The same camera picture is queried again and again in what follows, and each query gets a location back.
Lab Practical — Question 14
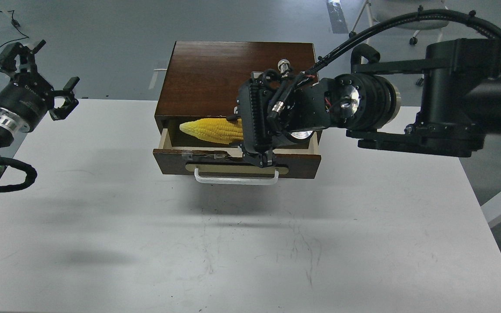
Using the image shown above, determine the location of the black cable on floor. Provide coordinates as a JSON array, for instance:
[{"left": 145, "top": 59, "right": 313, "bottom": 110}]
[{"left": 0, "top": 0, "right": 30, "bottom": 80}]

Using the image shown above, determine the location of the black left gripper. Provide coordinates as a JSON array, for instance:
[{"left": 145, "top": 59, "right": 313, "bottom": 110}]
[{"left": 0, "top": 40, "right": 80, "bottom": 133}]

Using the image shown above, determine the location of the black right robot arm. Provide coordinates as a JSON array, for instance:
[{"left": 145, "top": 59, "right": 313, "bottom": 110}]
[{"left": 227, "top": 7, "right": 501, "bottom": 168}]

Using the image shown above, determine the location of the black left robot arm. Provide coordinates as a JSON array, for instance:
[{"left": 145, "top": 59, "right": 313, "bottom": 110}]
[{"left": 0, "top": 40, "right": 80, "bottom": 193}]

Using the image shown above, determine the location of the dark wooden cabinet box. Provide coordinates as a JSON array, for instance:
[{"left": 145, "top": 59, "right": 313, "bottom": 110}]
[{"left": 154, "top": 41, "right": 315, "bottom": 130}]

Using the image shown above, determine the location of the wooden drawer with white handle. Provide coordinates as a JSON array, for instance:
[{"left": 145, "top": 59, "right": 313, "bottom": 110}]
[{"left": 153, "top": 117, "right": 322, "bottom": 180}]

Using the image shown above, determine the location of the yellow toy corn cob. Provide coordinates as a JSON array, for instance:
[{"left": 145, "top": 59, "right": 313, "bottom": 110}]
[{"left": 179, "top": 118, "right": 244, "bottom": 145}]

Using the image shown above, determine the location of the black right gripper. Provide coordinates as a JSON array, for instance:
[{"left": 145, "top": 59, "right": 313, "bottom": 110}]
[{"left": 225, "top": 78, "right": 332, "bottom": 168}]

